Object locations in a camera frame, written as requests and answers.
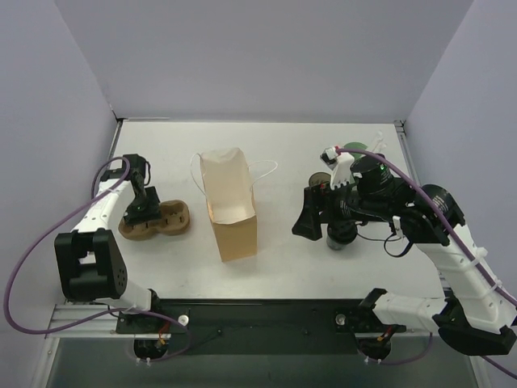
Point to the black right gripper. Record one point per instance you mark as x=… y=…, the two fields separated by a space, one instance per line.
x=320 y=207

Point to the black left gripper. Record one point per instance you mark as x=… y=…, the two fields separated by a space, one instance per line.
x=142 y=214

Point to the black paper coffee cup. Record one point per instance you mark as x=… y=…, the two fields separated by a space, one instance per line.
x=341 y=235

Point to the brown paper bag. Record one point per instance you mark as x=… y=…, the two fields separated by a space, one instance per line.
x=228 y=188

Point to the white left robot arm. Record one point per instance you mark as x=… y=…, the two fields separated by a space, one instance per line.
x=90 y=265

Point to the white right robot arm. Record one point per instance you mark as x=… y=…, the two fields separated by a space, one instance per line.
x=475 y=315

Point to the brown pulp cup carrier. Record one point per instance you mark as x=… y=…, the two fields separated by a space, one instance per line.
x=175 y=220

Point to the green plastic straw holder cup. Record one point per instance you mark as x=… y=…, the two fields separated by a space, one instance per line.
x=355 y=145

